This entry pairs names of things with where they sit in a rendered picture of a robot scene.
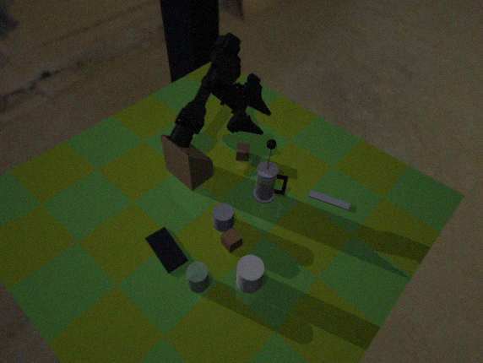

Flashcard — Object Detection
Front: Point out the french press with black plunger knob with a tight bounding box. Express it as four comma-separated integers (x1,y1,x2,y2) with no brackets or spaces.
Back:
252,139,288,203

